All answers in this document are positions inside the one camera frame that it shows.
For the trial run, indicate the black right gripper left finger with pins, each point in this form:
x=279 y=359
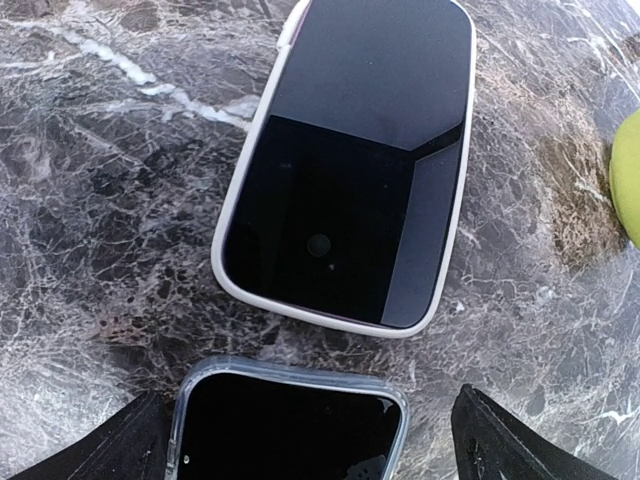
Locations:
x=131 y=444

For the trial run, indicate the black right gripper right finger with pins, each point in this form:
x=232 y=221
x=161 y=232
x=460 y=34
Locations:
x=491 y=443

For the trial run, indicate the silver-edged phone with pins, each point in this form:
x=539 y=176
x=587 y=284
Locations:
x=238 y=427

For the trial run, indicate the clear magsafe phone case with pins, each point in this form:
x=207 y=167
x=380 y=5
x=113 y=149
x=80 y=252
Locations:
x=329 y=380

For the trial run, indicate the beige phone case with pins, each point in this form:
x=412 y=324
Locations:
x=222 y=260

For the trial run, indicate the lime green bowl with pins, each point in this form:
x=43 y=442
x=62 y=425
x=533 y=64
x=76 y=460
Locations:
x=624 y=176

